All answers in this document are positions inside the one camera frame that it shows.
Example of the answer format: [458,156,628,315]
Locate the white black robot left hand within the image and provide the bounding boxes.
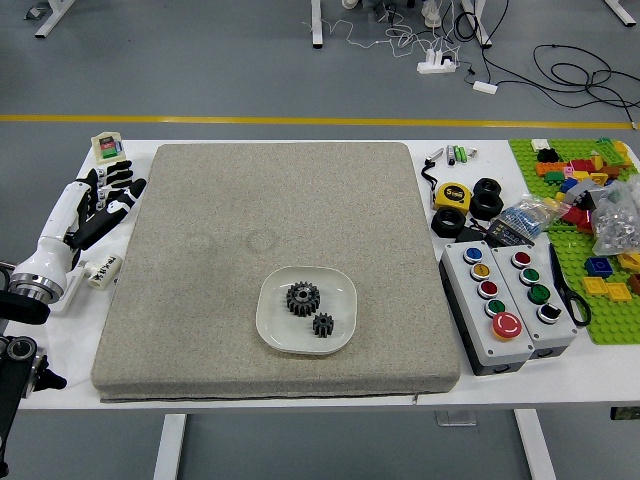
[12,159,148,289]

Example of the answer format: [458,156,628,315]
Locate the big black gear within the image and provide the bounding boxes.
[285,280,321,319]

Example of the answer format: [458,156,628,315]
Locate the small black gear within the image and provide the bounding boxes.
[311,312,336,339]

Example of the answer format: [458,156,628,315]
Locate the five-button grey control box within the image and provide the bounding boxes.
[438,240,535,377]

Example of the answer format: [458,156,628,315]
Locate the four-button grey control box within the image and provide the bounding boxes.
[492,243,579,360]

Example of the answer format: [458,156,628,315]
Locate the white desk leg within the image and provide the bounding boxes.
[310,0,331,49]
[604,0,640,27]
[34,0,79,37]
[462,0,494,49]

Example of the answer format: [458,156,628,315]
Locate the white square plate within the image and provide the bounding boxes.
[254,264,359,357]

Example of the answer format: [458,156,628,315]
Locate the grey-brown mat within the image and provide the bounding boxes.
[91,142,462,403]

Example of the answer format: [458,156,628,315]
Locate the white table leg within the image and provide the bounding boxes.
[152,413,187,480]
[514,409,557,480]

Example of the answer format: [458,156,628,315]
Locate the yellow tape measure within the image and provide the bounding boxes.
[433,181,474,212]

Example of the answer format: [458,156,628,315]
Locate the white power strip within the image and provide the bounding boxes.
[417,48,460,75]

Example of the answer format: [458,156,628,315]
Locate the black flat pouch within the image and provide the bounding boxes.
[455,223,494,246]

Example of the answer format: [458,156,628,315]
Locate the black printed card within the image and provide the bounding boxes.
[487,219,535,249]

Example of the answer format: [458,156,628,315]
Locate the clear bag of blue parts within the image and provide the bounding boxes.
[492,194,569,239]

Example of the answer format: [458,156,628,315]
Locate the black scissors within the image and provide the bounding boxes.
[548,243,593,329]

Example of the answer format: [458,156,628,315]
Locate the long green toy brick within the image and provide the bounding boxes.
[594,138,621,164]

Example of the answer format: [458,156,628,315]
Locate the clear bag of silver screws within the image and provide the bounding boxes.
[589,174,640,256]

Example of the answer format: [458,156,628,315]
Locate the green brick baseplate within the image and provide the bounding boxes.
[508,137,640,346]

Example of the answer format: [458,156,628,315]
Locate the cream switch box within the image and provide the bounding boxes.
[91,131,126,165]

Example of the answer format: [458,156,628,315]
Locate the white floor cable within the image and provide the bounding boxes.
[302,18,464,62]

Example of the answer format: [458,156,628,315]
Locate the silver stick with black lanyard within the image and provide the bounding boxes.
[421,147,446,196]

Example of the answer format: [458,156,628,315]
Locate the grey table bracket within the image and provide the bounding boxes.
[434,409,477,427]

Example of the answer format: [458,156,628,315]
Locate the black floor cable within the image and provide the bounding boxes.
[452,0,640,126]

